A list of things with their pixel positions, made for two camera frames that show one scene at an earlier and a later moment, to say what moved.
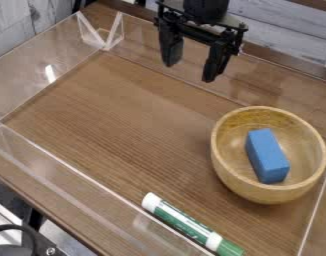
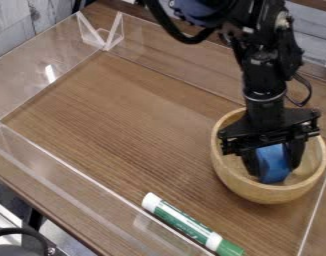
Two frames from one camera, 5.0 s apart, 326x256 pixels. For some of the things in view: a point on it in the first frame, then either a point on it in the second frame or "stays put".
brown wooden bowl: (304, 146) stays put
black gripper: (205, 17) to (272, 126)
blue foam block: (266, 155) stays put
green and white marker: (190, 225) stays put
